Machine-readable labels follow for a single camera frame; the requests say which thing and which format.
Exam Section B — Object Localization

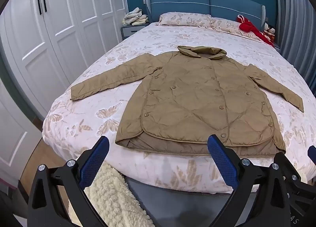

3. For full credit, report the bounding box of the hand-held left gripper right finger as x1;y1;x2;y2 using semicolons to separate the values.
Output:
207;135;298;227

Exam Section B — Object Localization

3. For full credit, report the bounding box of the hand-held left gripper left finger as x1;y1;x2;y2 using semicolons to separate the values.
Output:
27;136;110;227

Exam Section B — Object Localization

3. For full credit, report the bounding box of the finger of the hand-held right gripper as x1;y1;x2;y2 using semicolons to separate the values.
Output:
307;146;316;166
275;152;303;185

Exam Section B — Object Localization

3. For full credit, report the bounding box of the tan quilted jacket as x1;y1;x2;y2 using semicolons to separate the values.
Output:
70;46;305;157

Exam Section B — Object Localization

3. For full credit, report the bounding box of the pile of pale clothes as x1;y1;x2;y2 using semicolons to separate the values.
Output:
123;7;149;27

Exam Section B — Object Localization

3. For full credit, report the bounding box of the cream fleece blanket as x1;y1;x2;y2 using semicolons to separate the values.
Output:
84;162;155;227

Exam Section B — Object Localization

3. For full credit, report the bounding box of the bed with floral bedspread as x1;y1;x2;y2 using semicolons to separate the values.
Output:
42;12;316;194

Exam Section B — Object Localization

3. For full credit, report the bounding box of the white door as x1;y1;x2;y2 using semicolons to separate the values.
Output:
0;77;43;184

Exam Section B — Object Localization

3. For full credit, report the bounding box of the white wardrobe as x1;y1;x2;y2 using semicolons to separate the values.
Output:
0;0;128;120

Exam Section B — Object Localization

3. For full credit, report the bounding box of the grey nightstand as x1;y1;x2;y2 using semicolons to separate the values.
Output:
120;22;149;43

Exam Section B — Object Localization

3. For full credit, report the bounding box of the red cloth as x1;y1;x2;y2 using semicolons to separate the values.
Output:
236;14;275;47

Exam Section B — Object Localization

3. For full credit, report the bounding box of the grey curtain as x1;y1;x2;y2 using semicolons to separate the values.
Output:
274;0;316;91

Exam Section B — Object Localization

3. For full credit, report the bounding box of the blue padded headboard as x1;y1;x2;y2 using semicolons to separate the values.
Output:
144;0;266;29

